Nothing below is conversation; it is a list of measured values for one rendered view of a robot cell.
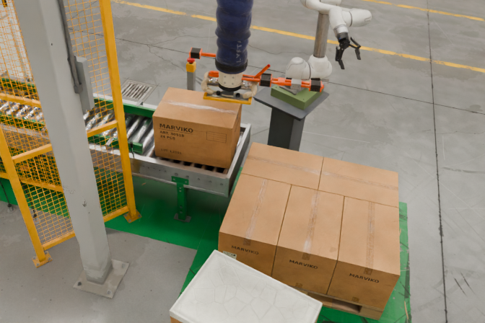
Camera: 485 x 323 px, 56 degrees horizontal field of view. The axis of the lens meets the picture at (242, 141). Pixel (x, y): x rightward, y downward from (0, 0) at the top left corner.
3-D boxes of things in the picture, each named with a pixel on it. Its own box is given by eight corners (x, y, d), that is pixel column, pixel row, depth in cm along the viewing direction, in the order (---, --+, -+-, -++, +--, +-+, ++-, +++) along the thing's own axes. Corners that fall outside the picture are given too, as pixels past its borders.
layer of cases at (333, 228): (216, 267, 334) (219, 231, 308) (248, 176, 409) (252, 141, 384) (383, 309, 316) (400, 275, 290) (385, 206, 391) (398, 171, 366)
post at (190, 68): (187, 153, 449) (185, 63, 385) (189, 149, 454) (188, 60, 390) (193, 155, 448) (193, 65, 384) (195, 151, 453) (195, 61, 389)
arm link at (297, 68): (281, 77, 400) (284, 55, 386) (302, 75, 404) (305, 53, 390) (287, 87, 388) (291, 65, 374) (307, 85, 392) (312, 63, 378)
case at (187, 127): (155, 156, 361) (151, 115, 336) (170, 126, 392) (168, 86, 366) (229, 169, 355) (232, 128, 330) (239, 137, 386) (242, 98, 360)
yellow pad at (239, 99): (203, 99, 322) (203, 93, 319) (205, 91, 330) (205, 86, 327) (250, 105, 321) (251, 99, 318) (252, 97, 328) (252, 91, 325)
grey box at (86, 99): (58, 103, 252) (46, 55, 233) (63, 98, 256) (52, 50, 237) (91, 110, 249) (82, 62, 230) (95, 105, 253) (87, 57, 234)
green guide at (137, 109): (-2, 86, 420) (-4, 77, 414) (6, 80, 428) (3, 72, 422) (164, 120, 396) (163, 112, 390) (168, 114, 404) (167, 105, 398)
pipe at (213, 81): (203, 93, 322) (203, 86, 318) (209, 75, 341) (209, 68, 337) (251, 99, 320) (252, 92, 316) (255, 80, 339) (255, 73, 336)
